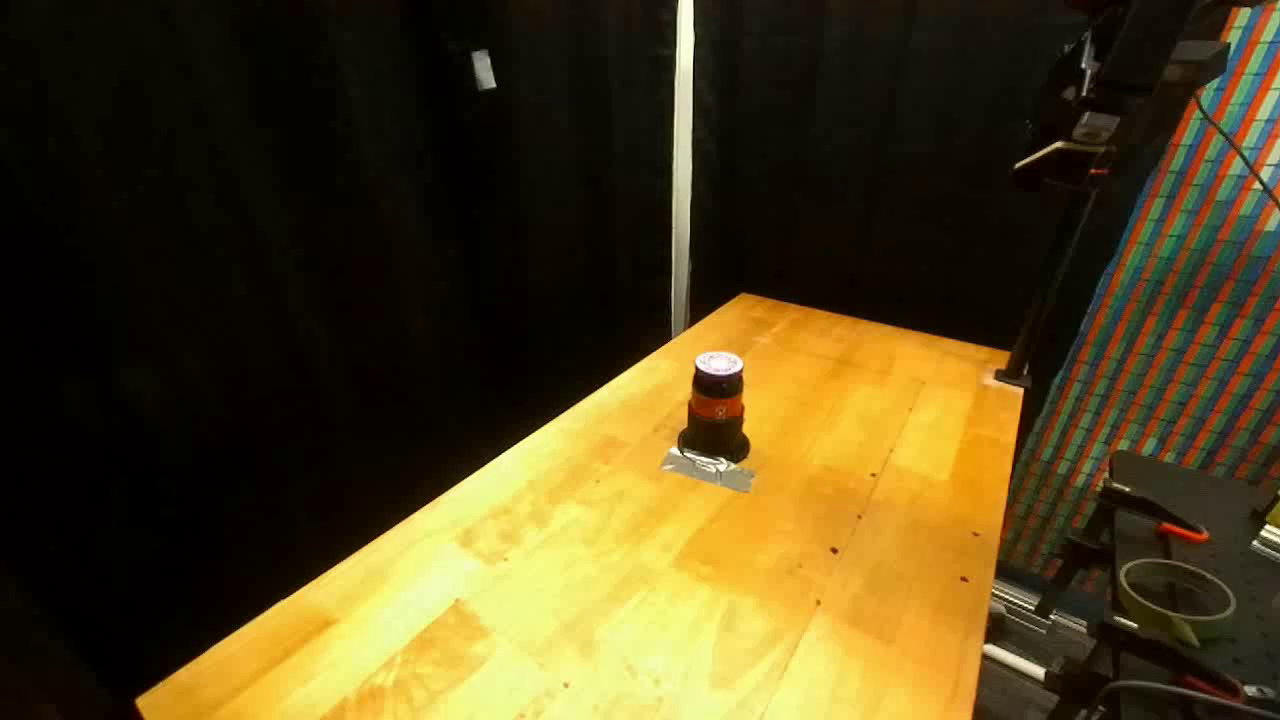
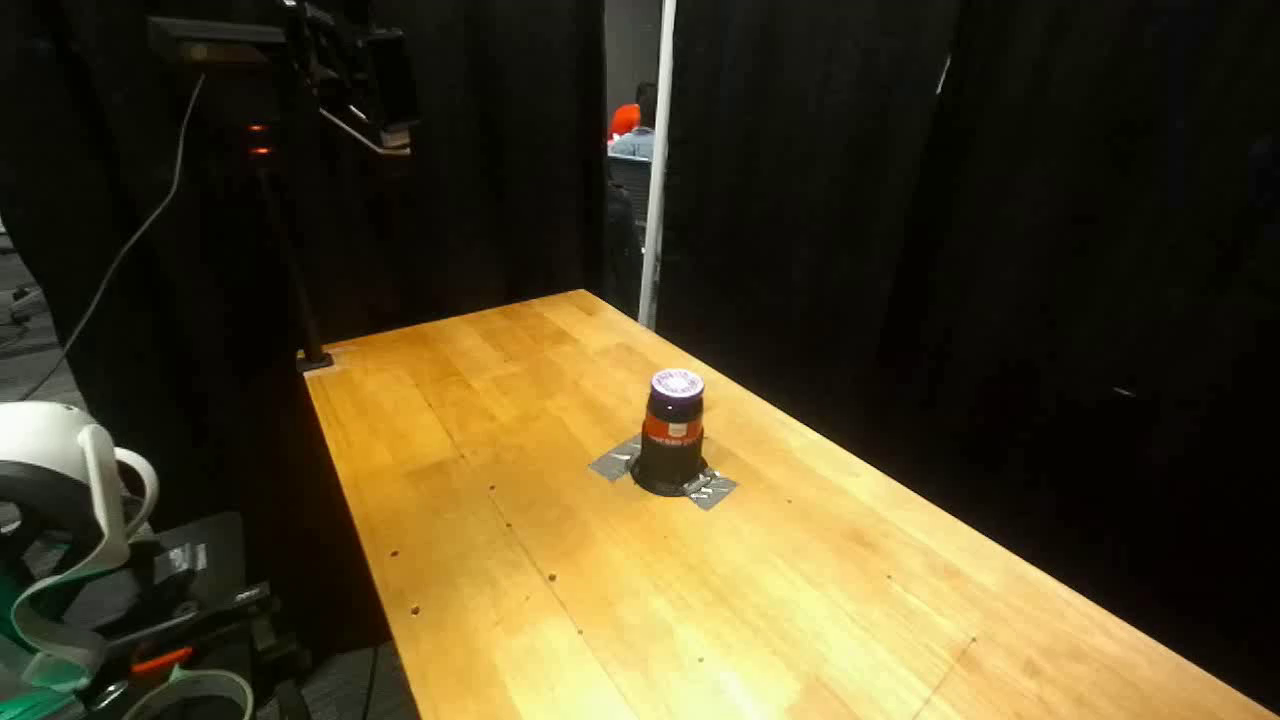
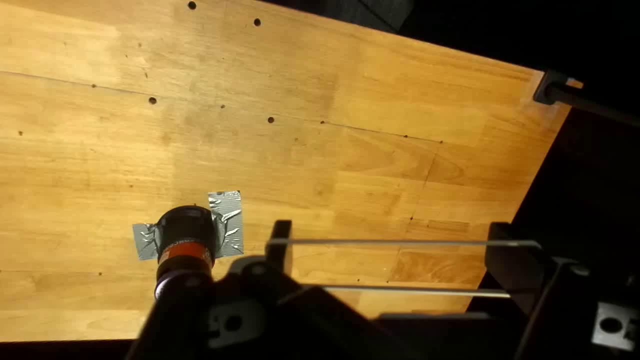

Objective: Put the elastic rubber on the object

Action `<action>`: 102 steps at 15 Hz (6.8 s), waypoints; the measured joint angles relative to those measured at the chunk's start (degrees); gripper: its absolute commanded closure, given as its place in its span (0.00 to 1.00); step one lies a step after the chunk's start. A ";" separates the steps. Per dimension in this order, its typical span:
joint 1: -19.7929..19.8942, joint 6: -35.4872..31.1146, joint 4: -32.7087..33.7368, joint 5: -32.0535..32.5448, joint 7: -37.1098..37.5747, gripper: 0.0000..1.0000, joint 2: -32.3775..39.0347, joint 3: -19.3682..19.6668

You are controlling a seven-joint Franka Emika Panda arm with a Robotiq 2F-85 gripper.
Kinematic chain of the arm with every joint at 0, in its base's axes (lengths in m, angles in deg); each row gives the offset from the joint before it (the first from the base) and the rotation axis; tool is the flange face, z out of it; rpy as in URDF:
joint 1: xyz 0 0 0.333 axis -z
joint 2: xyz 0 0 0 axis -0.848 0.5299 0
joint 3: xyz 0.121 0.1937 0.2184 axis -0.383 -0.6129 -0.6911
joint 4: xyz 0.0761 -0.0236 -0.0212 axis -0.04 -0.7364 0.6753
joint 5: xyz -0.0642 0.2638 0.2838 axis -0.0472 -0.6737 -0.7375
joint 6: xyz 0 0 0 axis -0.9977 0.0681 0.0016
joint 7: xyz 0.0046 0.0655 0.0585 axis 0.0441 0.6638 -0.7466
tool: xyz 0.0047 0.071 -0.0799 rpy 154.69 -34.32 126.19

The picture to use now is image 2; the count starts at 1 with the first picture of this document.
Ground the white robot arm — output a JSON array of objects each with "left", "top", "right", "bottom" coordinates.
[{"left": 0, "top": 400, "right": 160, "bottom": 663}]

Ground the dark cylindrical can object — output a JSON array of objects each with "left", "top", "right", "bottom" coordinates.
[{"left": 637, "top": 368, "right": 707, "bottom": 496}]

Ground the orange object in background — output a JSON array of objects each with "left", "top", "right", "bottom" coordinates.
[{"left": 607, "top": 101, "right": 647, "bottom": 142}]

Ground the white vertical pole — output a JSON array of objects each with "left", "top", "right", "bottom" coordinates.
[{"left": 637, "top": 0, "right": 682, "bottom": 327}]

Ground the black tripod stand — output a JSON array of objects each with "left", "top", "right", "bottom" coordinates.
[{"left": 246, "top": 120, "right": 334, "bottom": 373}]

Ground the black clamp with orange tips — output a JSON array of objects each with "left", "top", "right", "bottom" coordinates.
[{"left": 80, "top": 584, "right": 287, "bottom": 720}]

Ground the grey duct tape patch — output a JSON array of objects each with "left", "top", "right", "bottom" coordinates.
[{"left": 593, "top": 441, "right": 736, "bottom": 514}]

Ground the black camera on tripod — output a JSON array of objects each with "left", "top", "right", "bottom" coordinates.
[{"left": 149, "top": 0, "right": 421, "bottom": 161}]

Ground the white cable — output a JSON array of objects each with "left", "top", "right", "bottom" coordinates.
[{"left": 24, "top": 73, "right": 211, "bottom": 384}]

